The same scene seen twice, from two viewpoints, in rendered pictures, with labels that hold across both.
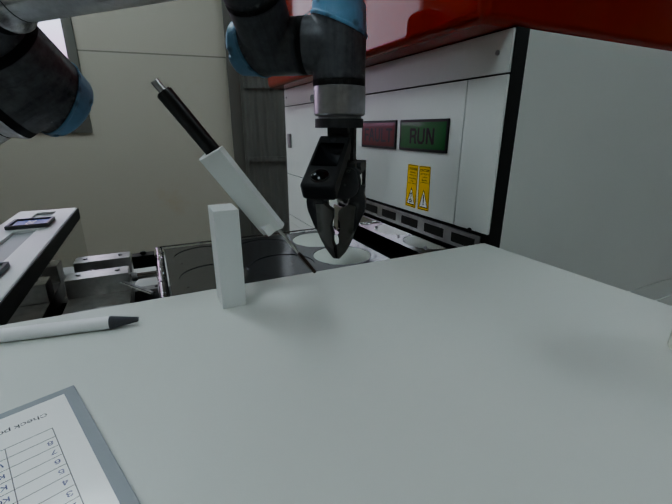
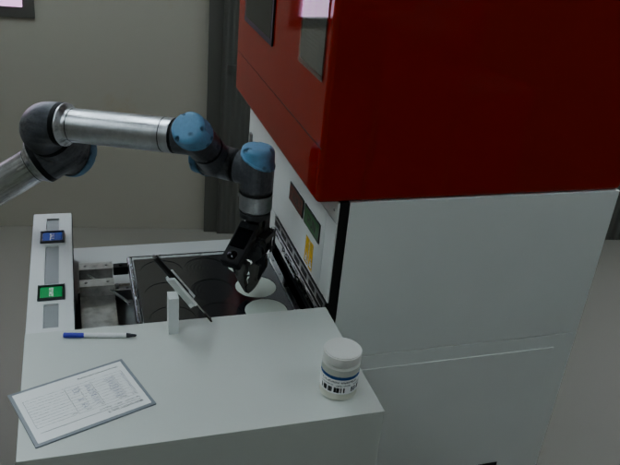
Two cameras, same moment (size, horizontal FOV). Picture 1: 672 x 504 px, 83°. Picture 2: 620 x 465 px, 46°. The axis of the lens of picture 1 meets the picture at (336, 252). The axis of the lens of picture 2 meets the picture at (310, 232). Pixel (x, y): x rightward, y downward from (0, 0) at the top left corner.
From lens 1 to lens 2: 1.18 m
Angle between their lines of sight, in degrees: 11
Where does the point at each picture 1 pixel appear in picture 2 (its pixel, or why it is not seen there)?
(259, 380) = (177, 366)
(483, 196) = (327, 280)
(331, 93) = (247, 202)
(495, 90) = (332, 228)
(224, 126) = (199, 20)
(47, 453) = (122, 375)
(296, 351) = (192, 358)
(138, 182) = (83, 83)
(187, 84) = not seen: outside the picture
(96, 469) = (134, 381)
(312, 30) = (238, 167)
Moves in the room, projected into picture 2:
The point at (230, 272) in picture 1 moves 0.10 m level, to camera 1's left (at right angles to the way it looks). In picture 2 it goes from (172, 321) to (125, 313)
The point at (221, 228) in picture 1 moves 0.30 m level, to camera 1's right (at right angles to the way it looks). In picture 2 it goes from (171, 304) to (320, 329)
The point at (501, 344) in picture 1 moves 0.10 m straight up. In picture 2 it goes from (266, 368) to (269, 325)
